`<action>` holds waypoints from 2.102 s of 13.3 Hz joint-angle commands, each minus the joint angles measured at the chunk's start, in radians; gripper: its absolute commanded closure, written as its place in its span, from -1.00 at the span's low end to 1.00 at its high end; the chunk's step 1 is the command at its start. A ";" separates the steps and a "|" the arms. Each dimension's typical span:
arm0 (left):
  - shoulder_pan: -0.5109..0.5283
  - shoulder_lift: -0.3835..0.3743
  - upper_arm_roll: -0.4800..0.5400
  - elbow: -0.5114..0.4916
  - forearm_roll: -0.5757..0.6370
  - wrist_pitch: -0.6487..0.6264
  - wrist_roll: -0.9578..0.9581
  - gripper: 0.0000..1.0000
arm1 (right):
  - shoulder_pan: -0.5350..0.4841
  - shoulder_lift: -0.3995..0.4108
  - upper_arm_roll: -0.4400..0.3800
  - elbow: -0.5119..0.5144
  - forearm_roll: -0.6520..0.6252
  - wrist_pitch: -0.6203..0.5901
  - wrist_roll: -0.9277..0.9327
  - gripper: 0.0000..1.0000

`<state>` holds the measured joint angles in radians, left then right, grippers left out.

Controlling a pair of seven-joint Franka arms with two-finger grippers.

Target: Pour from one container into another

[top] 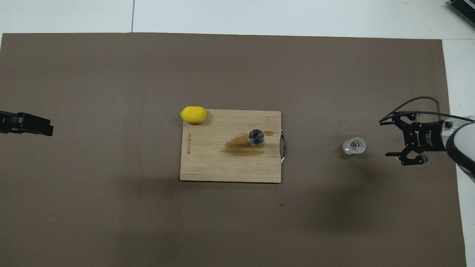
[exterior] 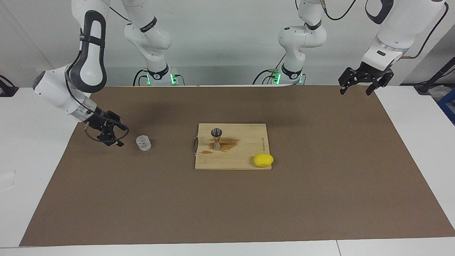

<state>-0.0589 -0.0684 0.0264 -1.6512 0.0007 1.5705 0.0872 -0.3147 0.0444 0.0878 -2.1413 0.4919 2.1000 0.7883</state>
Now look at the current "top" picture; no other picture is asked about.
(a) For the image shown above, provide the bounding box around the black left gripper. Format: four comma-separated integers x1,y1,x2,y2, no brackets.
0,111,55,136

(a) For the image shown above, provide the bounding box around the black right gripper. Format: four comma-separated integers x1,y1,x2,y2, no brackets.
379,113,446,167

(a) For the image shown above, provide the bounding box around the small clear glass cup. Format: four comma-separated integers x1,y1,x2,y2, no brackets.
342,137,367,155

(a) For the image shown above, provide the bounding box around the steel cocktail jigger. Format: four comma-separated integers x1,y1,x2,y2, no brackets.
248,129,265,147

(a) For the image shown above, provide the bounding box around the grey laptop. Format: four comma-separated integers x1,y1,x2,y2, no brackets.
447,0,475,27

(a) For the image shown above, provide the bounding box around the yellow lemon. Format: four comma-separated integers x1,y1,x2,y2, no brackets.
180,106,207,123

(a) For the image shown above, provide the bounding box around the wooden cutting board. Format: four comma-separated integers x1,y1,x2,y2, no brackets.
180,109,287,184

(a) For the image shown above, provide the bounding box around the brown table mat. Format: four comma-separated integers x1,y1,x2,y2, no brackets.
0,33,467,267

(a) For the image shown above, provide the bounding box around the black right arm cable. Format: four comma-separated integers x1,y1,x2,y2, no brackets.
384,96,475,123

